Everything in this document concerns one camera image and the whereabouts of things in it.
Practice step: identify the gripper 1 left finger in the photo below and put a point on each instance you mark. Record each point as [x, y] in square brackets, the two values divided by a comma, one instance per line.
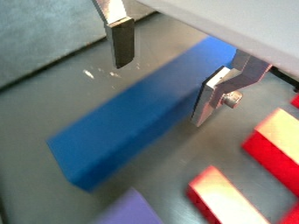
[121, 30]

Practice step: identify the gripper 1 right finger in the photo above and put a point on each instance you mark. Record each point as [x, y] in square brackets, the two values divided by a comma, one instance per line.
[219, 89]

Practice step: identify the long blue bar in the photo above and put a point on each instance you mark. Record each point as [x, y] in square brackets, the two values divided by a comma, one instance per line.
[101, 142]

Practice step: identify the red zigzag block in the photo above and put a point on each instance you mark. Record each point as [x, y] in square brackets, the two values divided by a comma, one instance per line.
[227, 129]

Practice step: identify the purple bow-tie block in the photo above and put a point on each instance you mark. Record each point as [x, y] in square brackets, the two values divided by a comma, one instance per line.
[130, 210]

